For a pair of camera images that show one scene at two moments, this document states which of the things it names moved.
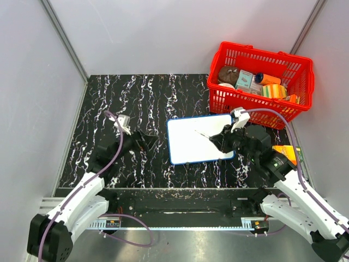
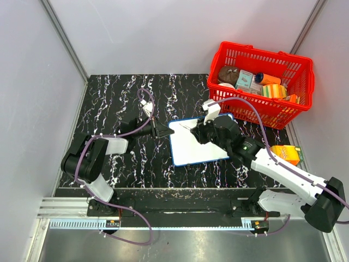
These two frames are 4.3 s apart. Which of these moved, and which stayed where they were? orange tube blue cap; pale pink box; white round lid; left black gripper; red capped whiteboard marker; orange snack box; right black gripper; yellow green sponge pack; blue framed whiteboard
Moved: right black gripper; red capped whiteboard marker; left black gripper
Stayed: blue framed whiteboard; white round lid; orange tube blue cap; orange snack box; pale pink box; yellow green sponge pack
